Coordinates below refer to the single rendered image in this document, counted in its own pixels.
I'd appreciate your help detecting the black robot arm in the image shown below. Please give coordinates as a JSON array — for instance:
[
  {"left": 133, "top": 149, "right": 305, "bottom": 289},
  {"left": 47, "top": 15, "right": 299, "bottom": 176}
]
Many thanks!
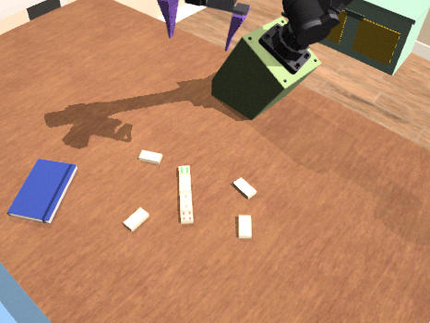
[{"left": 258, "top": 0, "right": 352, "bottom": 75}]

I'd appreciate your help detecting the blue notebook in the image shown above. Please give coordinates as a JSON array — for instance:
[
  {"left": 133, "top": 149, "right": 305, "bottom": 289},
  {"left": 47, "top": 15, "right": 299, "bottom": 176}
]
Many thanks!
[{"left": 7, "top": 159, "right": 78, "bottom": 223}]

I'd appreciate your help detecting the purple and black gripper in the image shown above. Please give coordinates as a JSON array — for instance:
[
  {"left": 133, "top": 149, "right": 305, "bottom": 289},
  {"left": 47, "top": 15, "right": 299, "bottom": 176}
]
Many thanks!
[{"left": 157, "top": 0, "right": 250, "bottom": 51}]

